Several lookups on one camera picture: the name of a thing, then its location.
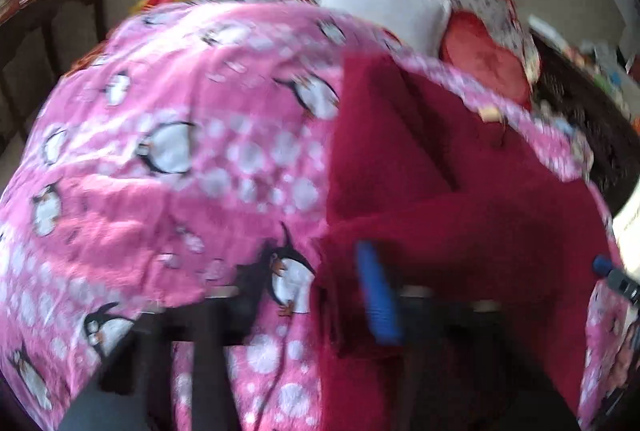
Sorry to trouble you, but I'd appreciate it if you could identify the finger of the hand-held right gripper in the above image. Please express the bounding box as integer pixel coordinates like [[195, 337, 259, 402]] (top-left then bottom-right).
[[592, 255, 640, 308]]

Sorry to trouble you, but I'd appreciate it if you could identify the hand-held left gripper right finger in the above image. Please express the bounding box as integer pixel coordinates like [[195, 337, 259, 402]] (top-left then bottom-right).
[[355, 240, 583, 431]]

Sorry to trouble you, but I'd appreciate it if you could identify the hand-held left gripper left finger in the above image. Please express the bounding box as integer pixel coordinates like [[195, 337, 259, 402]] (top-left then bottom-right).
[[102, 283, 273, 431]]

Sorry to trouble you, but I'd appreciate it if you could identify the dark red garment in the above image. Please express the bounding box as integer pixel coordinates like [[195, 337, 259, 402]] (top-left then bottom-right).
[[309, 47, 623, 431]]

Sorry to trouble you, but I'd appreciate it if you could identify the dark wooden side table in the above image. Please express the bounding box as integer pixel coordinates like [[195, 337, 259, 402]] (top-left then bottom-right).
[[527, 27, 640, 217]]

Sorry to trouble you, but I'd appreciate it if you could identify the pink penguin print blanket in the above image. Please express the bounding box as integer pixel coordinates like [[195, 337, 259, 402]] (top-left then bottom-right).
[[0, 1, 640, 431]]

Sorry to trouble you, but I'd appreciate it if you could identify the red heart cushion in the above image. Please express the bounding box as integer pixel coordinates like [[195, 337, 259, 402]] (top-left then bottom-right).
[[439, 10, 534, 110]]

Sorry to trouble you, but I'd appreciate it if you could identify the white pillow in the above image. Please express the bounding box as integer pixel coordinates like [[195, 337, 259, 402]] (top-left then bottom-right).
[[317, 0, 453, 52]]

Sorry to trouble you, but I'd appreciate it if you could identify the dark wooden chair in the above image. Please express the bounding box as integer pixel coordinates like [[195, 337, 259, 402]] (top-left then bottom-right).
[[0, 0, 108, 142]]

